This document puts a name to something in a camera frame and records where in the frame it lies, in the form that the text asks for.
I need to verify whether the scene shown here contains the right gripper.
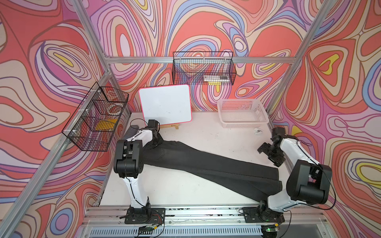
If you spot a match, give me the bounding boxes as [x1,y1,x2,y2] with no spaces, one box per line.
[257,142,286,167]

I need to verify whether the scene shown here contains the wooden whiteboard stand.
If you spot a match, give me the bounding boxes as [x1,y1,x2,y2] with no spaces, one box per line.
[160,124,180,130]

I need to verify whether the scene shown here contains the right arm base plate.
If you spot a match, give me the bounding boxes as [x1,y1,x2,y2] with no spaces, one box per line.
[242,206,285,224]

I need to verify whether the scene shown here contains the marker box in basket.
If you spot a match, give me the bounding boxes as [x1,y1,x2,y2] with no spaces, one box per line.
[203,75,231,83]

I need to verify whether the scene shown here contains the black wire basket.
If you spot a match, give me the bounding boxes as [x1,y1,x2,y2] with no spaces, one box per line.
[172,50,237,86]
[62,82,129,152]

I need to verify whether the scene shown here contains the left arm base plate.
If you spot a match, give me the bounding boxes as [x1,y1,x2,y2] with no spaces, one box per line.
[120,207,166,225]

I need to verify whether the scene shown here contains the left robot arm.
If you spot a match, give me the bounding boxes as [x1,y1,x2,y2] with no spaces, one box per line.
[113,120,160,216]

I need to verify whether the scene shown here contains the black wire basket back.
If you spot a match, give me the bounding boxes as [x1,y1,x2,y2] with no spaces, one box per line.
[172,50,237,86]

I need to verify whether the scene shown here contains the yellow item in basket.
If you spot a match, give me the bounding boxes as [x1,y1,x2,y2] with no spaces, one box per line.
[94,119,118,131]

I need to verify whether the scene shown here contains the pink framed whiteboard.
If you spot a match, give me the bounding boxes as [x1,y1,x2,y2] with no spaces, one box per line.
[139,85,192,125]

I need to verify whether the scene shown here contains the black wire basket left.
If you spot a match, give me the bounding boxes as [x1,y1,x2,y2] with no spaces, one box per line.
[62,82,129,152]

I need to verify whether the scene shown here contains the grey whiteboard eraser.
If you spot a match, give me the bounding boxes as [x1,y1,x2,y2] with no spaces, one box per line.
[122,125,140,140]

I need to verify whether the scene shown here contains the aluminium front rail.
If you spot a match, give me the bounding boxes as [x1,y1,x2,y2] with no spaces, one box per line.
[75,204,335,238]

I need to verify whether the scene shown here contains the black long pants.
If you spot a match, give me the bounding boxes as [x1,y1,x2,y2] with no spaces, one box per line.
[143,141,282,201]

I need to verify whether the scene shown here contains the white plastic basket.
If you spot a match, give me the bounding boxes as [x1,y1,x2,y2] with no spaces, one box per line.
[217,99,269,129]

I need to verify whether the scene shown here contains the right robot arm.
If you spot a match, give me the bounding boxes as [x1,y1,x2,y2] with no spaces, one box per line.
[258,127,332,215]

